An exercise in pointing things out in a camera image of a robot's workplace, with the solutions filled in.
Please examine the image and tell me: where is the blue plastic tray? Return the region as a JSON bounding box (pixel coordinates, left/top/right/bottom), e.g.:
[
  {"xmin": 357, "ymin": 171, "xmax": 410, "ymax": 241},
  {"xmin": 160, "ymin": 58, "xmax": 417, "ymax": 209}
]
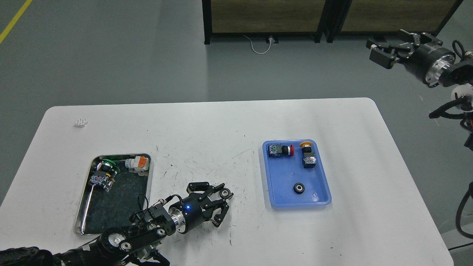
[{"xmin": 262, "ymin": 139, "xmax": 332, "ymax": 208}]

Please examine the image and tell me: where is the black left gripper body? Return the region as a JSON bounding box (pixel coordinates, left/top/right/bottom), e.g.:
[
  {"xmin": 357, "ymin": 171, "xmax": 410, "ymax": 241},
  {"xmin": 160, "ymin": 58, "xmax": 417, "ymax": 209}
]
[{"xmin": 169, "ymin": 196, "xmax": 211, "ymax": 234}]

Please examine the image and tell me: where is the red push button switch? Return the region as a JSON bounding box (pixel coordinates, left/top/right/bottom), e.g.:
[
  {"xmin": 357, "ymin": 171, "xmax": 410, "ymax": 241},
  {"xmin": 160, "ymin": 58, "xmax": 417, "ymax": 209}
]
[{"xmin": 267, "ymin": 143, "xmax": 295, "ymax": 158}]

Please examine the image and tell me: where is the silver metal tray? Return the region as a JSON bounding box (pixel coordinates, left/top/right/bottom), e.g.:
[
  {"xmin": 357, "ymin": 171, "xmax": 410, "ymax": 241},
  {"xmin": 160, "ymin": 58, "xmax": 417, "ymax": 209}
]
[{"xmin": 73, "ymin": 153, "xmax": 152, "ymax": 236}]

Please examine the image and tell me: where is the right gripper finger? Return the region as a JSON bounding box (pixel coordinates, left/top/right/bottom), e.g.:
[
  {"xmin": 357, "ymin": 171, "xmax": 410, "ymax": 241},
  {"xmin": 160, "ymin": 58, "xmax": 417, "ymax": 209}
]
[
  {"xmin": 397, "ymin": 29, "xmax": 444, "ymax": 48},
  {"xmin": 365, "ymin": 37, "xmax": 411, "ymax": 69}
]

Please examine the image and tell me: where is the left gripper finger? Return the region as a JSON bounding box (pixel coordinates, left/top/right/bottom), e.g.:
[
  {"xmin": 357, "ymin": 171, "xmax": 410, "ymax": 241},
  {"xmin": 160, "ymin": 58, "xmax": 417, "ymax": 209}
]
[
  {"xmin": 186, "ymin": 182, "xmax": 225, "ymax": 202},
  {"xmin": 207, "ymin": 192, "xmax": 234, "ymax": 228}
]

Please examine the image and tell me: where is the wooden cabinet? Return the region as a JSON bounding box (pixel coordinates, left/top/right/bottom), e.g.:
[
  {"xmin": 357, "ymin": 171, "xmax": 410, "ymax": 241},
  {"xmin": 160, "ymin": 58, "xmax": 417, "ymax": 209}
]
[
  {"xmin": 201, "ymin": 0, "xmax": 335, "ymax": 44},
  {"xmin": 324, "ymin": 0, "xmax": 462, "ymax": 43}
]

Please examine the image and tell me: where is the left wooden cabinet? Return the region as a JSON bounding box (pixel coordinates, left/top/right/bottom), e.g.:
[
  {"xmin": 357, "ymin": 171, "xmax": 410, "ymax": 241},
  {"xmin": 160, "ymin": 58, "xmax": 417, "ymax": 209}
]
[{"xmin": 201, "ymin": 0, "xmax": 335, "ymax": 44}]

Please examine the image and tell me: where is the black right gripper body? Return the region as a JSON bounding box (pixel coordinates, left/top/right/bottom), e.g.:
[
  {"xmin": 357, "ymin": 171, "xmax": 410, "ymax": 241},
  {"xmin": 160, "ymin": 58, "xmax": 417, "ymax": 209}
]
[{"xmin": 406, "ymin": 42, "xmax": 456, "ymax": 88}]

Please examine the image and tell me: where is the yellow push button switch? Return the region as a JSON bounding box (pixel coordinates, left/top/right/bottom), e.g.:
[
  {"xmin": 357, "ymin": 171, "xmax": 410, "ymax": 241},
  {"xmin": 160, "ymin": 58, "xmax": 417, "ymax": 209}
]
[{"xmin": 299, "ymin": 141, "xmax": 317, "ymax": 169}]

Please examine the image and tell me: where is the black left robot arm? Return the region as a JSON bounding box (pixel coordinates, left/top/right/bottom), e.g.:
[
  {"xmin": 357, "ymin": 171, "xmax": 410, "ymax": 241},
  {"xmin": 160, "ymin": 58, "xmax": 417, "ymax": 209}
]
[{"xmin": 1, "ymin": 182, "xmax": 234, "ymax": 266}]

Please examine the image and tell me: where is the small white plastic clip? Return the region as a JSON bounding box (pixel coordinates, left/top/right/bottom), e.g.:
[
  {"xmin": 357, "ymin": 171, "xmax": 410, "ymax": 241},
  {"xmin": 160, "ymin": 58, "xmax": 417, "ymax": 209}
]
[{"xmin": 74, "ymin": 119, "xmax": 88, "ymax": 128}]

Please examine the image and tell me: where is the green push button switch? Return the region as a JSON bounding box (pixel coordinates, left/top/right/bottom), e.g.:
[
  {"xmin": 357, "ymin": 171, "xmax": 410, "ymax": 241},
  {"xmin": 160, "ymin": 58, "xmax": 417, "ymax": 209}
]
[{"xmin": 88, "ymin": 159, "xmax": 120, "ymax": 192}]

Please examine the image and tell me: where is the orange white connector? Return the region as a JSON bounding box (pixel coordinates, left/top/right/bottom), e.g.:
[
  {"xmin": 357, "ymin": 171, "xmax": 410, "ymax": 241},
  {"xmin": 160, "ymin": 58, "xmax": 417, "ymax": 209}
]
[{"xmin": 124, "ymin": 156, "xmax": 149, "ymax": 176}]

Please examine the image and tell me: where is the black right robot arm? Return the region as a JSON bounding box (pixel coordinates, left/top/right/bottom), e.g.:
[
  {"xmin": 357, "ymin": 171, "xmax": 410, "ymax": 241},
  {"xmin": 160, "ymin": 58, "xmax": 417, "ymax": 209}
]
[{"xmin": 366, "ymin": 29, "xmax": 473, "ymax": 150}]

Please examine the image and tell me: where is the right wooden cabinet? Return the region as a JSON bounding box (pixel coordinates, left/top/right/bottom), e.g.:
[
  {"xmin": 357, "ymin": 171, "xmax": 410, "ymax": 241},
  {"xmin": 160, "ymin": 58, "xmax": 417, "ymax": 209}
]
[{"xmin": 324, "ymin": 0, "xmax": 462, "ymax": 43}]

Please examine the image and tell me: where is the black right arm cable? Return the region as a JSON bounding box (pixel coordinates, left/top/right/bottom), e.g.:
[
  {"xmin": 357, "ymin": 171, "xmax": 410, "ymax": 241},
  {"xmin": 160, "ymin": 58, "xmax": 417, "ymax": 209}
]
[{"xmin": 455, "ymin": 181, "xmax": 473, "ymax": 241}]

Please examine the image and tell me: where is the white cable on floor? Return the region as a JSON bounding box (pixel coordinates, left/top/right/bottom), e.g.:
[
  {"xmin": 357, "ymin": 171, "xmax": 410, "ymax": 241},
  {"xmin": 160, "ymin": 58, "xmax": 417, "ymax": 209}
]
[{"xmin": 243, "ymin": 35, "xmax": 278, "ymax": 55}]

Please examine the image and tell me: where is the black gear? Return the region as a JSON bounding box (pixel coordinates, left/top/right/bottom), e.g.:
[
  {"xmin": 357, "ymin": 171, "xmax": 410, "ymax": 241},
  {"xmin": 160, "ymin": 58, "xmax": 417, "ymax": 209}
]
[
  {"xmin": 293, "ymin": 183, "xmax": 305, "ymax": 195},
  {"xmin": 218, "ymin": 188, "xmax": 231, "ymax": 199}
]

